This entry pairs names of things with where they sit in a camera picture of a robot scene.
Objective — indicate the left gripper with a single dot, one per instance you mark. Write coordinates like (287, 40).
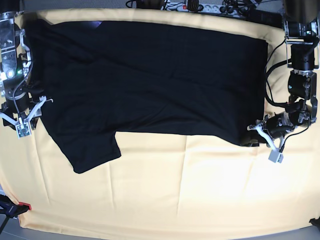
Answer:
(267, 130)

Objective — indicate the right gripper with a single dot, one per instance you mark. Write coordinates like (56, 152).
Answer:
(23, 104)

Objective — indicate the black T-shirt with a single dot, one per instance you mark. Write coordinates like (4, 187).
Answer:
(119, 76)

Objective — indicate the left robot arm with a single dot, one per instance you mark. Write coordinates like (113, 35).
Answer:
(302, 43)

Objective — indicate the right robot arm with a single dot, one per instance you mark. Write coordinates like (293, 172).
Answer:
(16, 63)

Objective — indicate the black orange spring clamp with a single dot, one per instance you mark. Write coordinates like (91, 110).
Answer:
(10, 209)

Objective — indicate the black clamp right corner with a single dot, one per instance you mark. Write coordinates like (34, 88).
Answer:
(315, 222)

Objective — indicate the yellow table cloth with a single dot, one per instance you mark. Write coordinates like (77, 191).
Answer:
(164, 187)

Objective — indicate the white power strip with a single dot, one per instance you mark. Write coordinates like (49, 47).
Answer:
(202, 8)

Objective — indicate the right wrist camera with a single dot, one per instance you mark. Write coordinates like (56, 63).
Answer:
(23, 128)

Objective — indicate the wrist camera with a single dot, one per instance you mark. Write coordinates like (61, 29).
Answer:
(275, 156)
(23, 128)

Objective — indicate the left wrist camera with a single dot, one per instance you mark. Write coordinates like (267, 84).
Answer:
(275, 156)

